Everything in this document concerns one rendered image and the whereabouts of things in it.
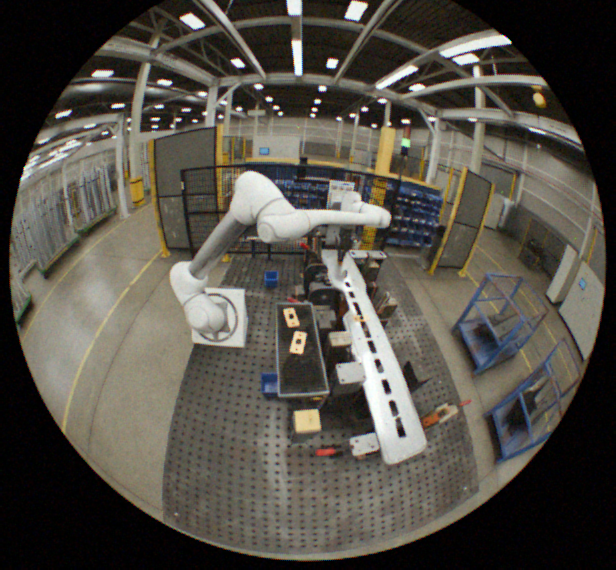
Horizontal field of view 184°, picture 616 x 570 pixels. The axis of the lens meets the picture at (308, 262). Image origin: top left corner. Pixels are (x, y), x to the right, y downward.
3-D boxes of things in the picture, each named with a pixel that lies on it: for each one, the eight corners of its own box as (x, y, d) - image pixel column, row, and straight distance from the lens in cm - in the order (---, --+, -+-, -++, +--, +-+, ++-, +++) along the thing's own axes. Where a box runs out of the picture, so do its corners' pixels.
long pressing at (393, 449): (433, 445, 90) (435, 444, 89) (380, 468, 79) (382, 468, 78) (347, 251, 156) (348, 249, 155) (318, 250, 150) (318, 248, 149)
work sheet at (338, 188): (349, 216, 182) (355, 182, 175) (324, 214, 176) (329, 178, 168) (349, 215, 184) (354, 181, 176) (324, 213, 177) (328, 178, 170)
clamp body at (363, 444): (351, 457, 106) (384, 451, 72) (327, 462, 103) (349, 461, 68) (348, 441, 106) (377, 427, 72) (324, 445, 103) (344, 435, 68)
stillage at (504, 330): (493, 322, 389) (522, 275, 357) (513, 357, 370) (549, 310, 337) (449, 330, 296) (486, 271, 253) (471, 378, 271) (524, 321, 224)
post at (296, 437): (307, 444, 102) (322, 431, 59) (290, 445, 102) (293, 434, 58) (305, 430, 103) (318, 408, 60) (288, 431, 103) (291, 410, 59)
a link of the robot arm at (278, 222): (317, 222, 74) (295, 195, 78) (283, 234, 60) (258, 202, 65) (298, 243, 81) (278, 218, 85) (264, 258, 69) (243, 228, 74)
